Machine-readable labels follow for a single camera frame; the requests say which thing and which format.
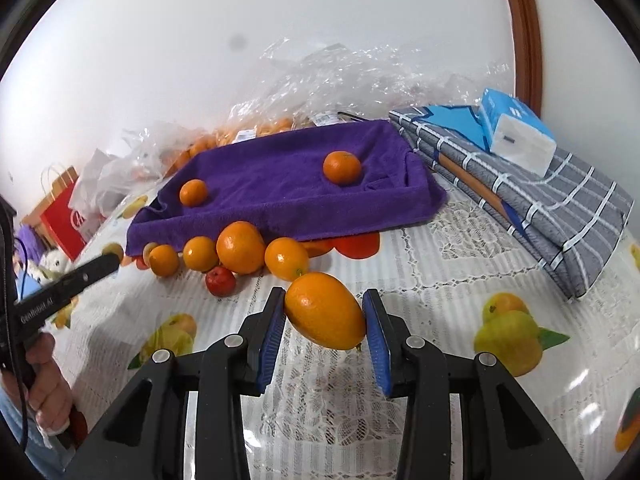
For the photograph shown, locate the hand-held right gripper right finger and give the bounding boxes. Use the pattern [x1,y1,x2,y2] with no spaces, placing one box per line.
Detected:
[361,288,586,480]

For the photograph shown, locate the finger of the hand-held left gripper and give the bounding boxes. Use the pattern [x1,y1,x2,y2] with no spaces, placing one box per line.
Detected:
[59,253,121,296]

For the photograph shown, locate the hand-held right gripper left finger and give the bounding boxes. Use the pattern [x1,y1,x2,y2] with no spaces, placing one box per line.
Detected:
[65,287,288,480]

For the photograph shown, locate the oval orange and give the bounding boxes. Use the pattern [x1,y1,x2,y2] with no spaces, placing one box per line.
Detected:
[284,272,367,351]

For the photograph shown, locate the small round orange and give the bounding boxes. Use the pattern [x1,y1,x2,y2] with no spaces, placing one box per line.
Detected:
[182,236,220,273]
[179,179,209,208]
[148,244,180,278]

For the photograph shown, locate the small red fruit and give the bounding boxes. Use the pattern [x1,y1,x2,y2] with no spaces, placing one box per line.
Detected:
[206,266,237,296]

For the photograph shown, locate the large round orange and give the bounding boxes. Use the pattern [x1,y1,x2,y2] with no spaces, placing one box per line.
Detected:
[216,221,266,275]

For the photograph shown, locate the purple towel lined tray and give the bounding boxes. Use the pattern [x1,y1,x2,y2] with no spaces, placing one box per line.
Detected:
[125,120,448,258]

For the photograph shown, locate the person's left forearm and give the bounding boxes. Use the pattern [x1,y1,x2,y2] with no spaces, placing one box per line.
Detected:
[0,385,68,480]

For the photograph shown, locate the person's left hand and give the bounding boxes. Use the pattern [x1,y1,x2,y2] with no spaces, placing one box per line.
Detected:
[22,332,76,436]

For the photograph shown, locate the white plush toy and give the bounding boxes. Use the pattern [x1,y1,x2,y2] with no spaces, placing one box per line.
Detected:
[30,250,71,286]

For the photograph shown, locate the red paper bag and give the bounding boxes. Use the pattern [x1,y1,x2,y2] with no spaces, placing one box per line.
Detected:
[39,164,96,261]

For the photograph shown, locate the purple cloth item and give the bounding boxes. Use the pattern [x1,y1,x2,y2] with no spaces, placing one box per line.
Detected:
[15,225,48,266]

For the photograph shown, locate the wooden crate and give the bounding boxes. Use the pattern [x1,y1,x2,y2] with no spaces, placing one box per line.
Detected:
[21,199,51,227]

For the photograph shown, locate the fruit printed lace tablecloth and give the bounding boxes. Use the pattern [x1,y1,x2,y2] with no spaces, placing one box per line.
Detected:
[50,180,640,480]

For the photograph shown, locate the white plastic bag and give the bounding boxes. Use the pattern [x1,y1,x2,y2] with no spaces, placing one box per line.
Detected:
[67,149,136,221]

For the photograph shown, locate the empty clear plastic bag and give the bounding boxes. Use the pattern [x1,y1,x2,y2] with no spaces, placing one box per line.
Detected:
[120,120,201,181]

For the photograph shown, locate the clear bag of oranges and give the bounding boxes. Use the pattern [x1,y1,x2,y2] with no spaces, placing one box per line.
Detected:
[165,117,301,171]

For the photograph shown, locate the grey checked folded blanket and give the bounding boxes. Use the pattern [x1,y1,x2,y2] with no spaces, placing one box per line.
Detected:
[389,107,632,301]

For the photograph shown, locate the blue star paper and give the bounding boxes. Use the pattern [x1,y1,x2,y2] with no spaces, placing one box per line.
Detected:
[415,104,491,153]

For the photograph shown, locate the blue white tissue pack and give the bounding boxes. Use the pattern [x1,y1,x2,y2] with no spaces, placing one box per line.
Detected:
[477,87,558,177]

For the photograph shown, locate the crumpled clear plastic wrap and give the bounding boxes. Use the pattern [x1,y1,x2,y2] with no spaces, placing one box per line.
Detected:
[227,37,516,126]

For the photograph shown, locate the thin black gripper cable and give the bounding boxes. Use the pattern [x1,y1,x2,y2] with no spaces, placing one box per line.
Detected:
[12,237,29,307]

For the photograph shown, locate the brown wooden door frame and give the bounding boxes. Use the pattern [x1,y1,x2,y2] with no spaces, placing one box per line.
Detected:
[497,0,544,116]

